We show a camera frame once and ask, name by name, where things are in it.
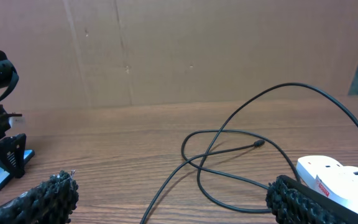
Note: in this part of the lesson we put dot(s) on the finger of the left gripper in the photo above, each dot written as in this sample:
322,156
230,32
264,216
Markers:
12,155

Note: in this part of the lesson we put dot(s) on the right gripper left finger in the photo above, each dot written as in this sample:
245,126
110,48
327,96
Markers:
52,201

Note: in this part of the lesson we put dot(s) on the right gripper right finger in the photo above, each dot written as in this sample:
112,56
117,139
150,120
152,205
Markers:
293,203

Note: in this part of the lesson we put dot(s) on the white power strip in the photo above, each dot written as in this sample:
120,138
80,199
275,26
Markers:
309,166

